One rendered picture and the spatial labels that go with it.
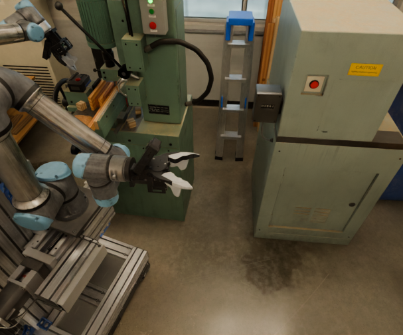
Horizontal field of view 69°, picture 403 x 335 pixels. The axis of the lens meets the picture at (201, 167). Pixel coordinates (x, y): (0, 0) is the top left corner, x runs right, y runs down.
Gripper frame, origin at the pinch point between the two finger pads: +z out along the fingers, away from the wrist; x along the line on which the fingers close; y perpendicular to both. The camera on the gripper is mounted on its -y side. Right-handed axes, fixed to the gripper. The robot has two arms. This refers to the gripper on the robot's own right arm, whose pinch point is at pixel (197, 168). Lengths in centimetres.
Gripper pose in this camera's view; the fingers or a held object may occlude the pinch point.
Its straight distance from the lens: 81.6
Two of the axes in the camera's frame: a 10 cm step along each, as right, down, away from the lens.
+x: -1.1, 6.0, -7.9
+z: 9.9, 0.8, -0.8
